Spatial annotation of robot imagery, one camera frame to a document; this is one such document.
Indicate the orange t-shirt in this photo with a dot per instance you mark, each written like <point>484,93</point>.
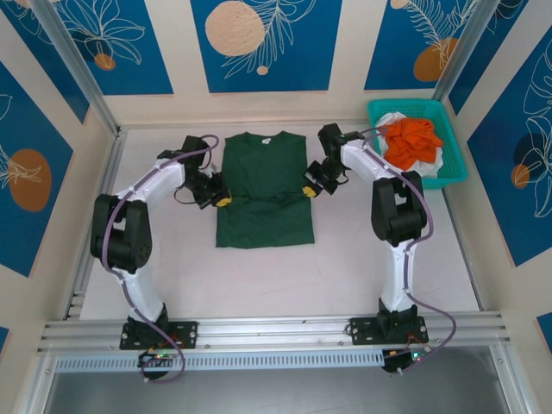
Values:
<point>409,146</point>

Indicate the white t-shirt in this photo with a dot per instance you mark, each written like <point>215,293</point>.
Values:
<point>431,166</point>

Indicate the teal plastic basket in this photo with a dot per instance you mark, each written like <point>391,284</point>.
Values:
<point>453,146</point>

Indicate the grey metal sheet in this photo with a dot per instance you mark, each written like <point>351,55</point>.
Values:
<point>276,392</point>

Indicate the dark green t-shirt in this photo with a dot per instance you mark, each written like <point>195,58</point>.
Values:
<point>263,224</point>

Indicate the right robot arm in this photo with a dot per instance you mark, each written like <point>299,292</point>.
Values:
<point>397,215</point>

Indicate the aluminium frame post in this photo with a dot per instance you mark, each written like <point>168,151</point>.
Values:
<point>459,52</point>
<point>75,60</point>

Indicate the blue panel with peach circle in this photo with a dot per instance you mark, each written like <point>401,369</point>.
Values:
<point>302,64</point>

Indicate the blue floral wall panel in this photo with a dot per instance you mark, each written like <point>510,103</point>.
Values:
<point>496,181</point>
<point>388,52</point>
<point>3,340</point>
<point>26,129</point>
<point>545,328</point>
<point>39,56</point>
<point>142,73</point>
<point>496,52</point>

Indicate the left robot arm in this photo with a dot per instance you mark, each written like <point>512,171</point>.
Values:
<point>125,237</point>

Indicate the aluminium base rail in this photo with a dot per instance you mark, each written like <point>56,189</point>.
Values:
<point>276,330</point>

